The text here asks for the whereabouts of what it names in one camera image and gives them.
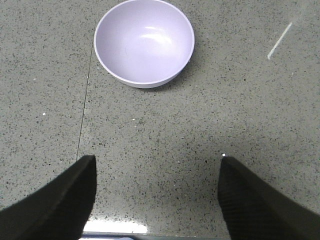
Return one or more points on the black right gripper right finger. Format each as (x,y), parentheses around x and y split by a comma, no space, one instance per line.
(253,210)

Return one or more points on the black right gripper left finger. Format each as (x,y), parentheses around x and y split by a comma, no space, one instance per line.
(57,211)

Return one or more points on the purple plastic bowl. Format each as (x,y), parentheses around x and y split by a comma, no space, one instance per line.
(144,43)

